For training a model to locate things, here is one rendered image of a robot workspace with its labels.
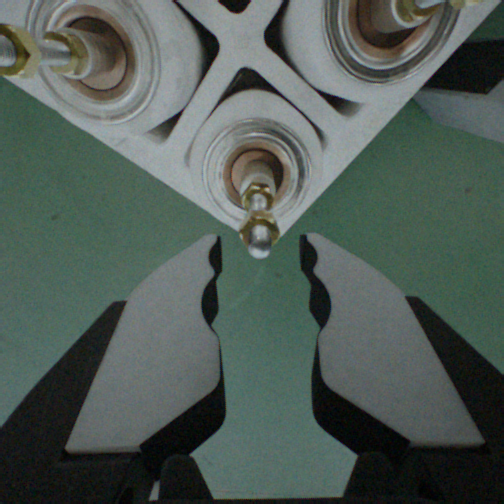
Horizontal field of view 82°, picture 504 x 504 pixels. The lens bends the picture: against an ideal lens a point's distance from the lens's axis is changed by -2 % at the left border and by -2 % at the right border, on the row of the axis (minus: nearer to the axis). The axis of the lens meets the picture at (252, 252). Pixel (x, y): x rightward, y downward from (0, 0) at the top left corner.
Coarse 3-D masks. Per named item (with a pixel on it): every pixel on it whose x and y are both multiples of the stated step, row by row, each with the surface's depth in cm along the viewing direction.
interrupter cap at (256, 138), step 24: (240, 120) 18; (264, 120) 18; (216, 144) 19; (240, 144) 19; (264, 144) 19; (288, 144) 19; (216, 168) 20; (240, 168) 20; (288, 168) 20; (216, 192) 21; (288, 192) 21; (240, 216) 22
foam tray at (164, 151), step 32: (192, 0) 21; (256, 0) 21; (288, 0) 29; (224, 32) 22; (256, 32) 22; (224, 64) 23; (256, 64) 23; (224, 96) 34; (288, 96) 24; (320, 96) 34; (160, 128) 30; (192, 128) 25; (320, 128) 28; (352, 128) 26; (160, 160) 27; (192, 192) 29; (320, 192) 29; (288, 224) 31
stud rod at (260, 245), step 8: (256, 200) 16; (264, 200) 16; (256, 208) 15; (264, 208) 15; (256, 232) 13; (264, 232) 13; (256, 240) 12; (264, 240) 12; (256, 248) 12; (264, 248) 12; (256, 256) 12; (264, 256) 12
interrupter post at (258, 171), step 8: (256, 160) 20; (248, 168) 19; (256, 168) 18; (264, 168) 19; (248, 176) 18; (256, 176) 18; (264, 176) 18; (272, 176) 19; (240, 184) 18; (248, 184) 18; (272, 184) 18; (240, 192) 18; (272, 192) 18
